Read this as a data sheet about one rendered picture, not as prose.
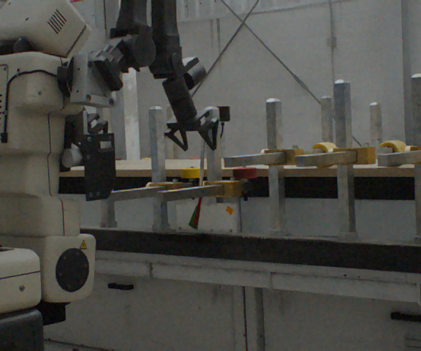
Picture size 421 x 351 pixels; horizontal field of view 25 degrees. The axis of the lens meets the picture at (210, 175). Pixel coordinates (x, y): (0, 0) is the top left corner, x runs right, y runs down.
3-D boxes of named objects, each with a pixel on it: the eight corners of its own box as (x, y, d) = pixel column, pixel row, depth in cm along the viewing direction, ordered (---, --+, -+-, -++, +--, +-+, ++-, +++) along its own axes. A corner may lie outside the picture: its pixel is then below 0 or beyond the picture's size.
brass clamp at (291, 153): (294, 165, 290) (293, 148, 290) (258, 165, 299) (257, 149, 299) (305, 164, 295) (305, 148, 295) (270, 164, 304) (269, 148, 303)
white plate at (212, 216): (235, 235, 307) (234, 203, 307) (175, 232, 324) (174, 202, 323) (237, 235, 308) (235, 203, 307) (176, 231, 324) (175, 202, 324)
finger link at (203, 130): (207, 142, 250) (194, 111, 247) (229, 142, 246) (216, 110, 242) (192, 156, 246) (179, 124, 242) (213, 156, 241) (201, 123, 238)
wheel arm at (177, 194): (164, 205, 288) (164, 190, 288) (156, 204, 290) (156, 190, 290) (253, 192, 321) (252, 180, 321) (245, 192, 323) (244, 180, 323)
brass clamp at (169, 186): (172, 198, 323) (172, 183, 323) (144, 197, 332) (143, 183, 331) (185, 196, 328) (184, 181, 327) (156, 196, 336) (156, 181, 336)
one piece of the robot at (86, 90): (84, 102, 214) (87, 51, 214) (69, 103, 217) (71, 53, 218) (117, 107, 221) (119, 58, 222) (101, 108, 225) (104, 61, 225)
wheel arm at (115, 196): (111, 204, 306) (110, 191, 305) (104, 204, 308) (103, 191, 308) (200, 193, 339) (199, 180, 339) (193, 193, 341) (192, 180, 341)
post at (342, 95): (349, 244, 281) (343, 79, 278) (339, 243, 283) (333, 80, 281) (356, 243, 284) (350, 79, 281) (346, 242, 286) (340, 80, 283)
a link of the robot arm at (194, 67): (144, 59, 239) (170, 57, 233) (171, 39, 246) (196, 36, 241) (161, 102, 244) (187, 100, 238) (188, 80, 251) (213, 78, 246)
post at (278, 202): (281, 254, 297) (274, 98, 295) (271, 254, 300) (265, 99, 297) (287, 252, 300) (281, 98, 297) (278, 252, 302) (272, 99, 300)
